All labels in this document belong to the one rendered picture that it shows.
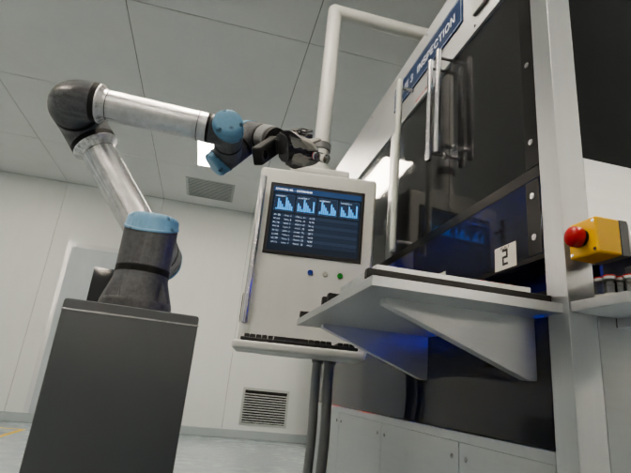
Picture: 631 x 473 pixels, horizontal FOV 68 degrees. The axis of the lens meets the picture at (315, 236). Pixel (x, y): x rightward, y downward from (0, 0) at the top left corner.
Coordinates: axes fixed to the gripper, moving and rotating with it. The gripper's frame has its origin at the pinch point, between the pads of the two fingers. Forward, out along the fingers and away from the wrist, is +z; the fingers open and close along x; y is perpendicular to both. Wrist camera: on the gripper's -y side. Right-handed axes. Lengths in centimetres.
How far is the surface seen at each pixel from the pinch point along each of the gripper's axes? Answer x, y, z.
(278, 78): 12, 147, -236
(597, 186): 6, 41, 48
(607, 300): 18, 17, 62
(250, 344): 67, -9, -27
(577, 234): 9, 21, 54
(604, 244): 11, 23, 58
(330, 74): -5, 83, -94
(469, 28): -24, 77, -14
